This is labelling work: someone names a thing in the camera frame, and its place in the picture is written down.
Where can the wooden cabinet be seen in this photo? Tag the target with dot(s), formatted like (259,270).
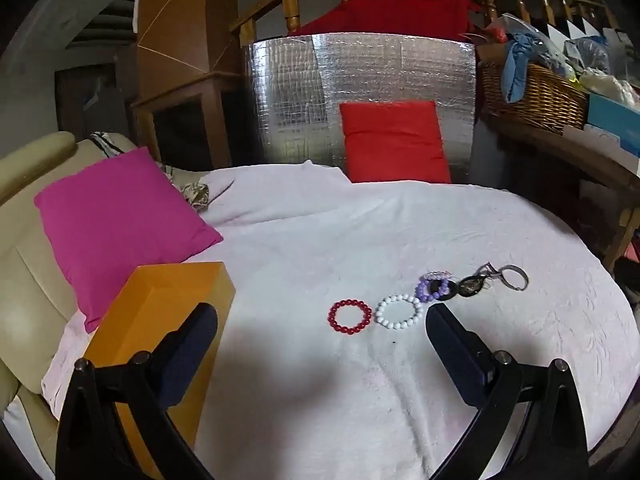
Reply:
(170,20)

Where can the blue cloth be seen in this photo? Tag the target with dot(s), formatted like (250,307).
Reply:
(517,65)

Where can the silver foil insulation panel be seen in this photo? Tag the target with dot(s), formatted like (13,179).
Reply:
(290,100)

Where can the clear plastic bag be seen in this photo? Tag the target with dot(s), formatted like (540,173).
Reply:
(592,52)

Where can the small red pillow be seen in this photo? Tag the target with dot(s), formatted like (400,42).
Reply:
(395,140)

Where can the cream leather sofa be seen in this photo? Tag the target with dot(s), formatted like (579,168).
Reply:
(30,270)

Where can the wooden stair railing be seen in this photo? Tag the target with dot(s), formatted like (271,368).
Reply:
(290,7)

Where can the orange cardboard box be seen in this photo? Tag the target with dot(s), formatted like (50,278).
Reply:
(150,305)

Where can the pale pink blanket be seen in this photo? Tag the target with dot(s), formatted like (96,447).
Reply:
(325,240)

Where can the wicker basket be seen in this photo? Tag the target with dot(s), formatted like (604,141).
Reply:
(545,100)

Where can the light blue box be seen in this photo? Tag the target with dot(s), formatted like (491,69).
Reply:
(612,120)

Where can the wooden shelf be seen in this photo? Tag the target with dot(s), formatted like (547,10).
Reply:
(560,147)

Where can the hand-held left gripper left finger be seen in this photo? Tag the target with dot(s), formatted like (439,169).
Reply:
(195,341)

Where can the silver wristwatch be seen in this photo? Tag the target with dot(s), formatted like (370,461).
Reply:
(488,272)

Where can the silver metal bangle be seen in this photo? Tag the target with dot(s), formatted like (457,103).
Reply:
(520,285)

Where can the white towel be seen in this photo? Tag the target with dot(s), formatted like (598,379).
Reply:
(20,440)

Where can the pink pillow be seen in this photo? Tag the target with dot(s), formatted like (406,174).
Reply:
(120,220)

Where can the patterned crumpled cloth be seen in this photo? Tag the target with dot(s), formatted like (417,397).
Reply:
(196,196)

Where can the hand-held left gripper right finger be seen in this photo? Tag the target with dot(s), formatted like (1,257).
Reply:
(452,345)

